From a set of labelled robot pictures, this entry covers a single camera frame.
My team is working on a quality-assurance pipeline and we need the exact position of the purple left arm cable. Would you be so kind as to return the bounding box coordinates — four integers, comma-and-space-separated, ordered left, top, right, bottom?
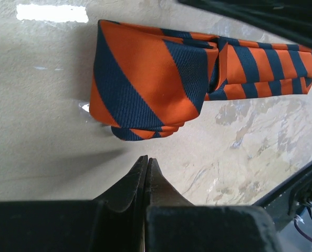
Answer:
293, 215, 312, 248

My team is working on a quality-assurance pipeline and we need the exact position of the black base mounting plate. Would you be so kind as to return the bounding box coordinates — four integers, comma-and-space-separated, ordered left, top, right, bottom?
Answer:
254, 161, 312, 231

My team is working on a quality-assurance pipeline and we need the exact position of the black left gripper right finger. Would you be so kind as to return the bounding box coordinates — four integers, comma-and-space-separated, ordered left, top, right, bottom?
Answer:
144, 159, 282, 251

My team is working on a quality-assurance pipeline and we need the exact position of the orange navy striped tie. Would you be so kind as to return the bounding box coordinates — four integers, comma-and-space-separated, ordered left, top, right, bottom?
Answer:
89, 20, 312, 141

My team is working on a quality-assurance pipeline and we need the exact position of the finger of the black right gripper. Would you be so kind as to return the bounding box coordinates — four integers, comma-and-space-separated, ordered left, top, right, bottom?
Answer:
179, 0, 312, 49

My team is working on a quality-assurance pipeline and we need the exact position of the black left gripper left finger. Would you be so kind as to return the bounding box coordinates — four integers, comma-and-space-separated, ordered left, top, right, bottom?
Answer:
0, 156, 148, 251

